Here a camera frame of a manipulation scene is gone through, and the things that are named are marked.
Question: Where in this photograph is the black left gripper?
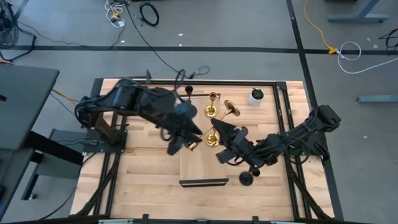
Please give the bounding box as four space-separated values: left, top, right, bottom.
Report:
160 100 203 156

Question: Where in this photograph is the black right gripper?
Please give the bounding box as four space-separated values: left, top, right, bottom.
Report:
211 118 265 167

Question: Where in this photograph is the gold candlestick holder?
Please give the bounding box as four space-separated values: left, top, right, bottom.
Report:
188 99 241 151
203 91 220 119
205 132 221 148

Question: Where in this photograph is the black candlestick holder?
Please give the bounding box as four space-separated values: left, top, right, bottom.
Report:
238 167 261 187
184 85 194 103

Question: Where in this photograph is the white pot with green plant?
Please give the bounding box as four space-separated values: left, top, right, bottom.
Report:
248 88 266 107

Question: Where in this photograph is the dark grey desk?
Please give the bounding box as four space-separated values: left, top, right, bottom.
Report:
0 63 85 220

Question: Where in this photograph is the black floor fan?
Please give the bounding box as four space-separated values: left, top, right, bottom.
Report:
0 0 37 62

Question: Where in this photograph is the wooden riser with black frame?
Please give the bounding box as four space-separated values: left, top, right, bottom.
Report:
178 92 230 188

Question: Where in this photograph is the grey cable loop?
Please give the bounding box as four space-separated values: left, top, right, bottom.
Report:
187 65 211 80

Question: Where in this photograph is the long black floor cable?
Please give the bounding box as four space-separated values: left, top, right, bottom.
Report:
123 0 192 79

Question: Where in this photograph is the coiled black cable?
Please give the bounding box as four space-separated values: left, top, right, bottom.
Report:
139 1 160 27

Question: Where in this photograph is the white cable with yellow plug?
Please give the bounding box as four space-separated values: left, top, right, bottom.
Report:
104 0 126 29

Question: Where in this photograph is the yellow extension cord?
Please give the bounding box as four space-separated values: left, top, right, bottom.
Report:
303 0 340 55

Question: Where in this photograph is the white floor cable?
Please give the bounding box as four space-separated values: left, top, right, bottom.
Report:
336 40 398 75

